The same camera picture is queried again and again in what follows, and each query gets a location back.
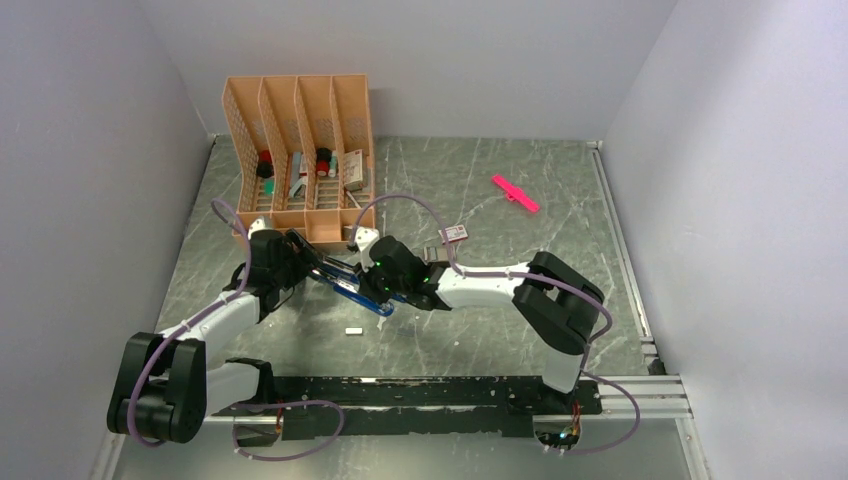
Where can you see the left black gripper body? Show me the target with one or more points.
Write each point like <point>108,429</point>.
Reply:
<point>295,267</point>

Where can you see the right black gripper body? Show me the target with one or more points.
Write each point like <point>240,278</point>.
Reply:
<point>380,288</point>

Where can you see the blue stapler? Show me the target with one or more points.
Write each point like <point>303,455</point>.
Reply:
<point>327,268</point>
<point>349,290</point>

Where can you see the red white staple box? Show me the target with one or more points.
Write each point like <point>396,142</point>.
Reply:
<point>453,234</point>

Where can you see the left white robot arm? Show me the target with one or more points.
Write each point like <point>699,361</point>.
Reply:
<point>164,388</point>

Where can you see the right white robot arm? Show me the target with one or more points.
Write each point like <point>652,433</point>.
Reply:
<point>558,303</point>

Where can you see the grey stapler in organizer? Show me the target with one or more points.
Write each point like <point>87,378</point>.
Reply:
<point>298,177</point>

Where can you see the red black bottle left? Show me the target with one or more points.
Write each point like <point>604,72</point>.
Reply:
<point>265,168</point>

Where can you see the red black bottle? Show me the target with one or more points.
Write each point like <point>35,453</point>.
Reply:
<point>265,168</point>
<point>323,159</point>

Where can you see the red black bottle right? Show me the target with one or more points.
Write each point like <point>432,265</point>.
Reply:
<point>323,159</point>

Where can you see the orange plastic desk organizer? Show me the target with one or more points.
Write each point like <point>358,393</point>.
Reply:
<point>306,152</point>

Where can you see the white box in organizer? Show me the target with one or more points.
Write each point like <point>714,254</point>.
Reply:
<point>354,174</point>

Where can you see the pink plastic clip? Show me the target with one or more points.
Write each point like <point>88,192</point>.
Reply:
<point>515,194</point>

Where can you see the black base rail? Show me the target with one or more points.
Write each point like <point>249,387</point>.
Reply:
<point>318,406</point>

